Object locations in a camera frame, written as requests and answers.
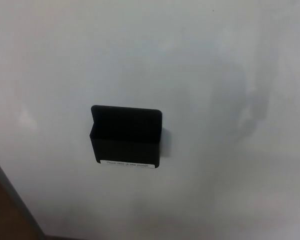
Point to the black magnetic marker holder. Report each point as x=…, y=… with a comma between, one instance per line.
x=126, y=147

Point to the white whiteboard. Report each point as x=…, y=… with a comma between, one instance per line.
x=190, y=62

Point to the brown wooden panel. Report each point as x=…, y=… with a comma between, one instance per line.
x=2, y=215

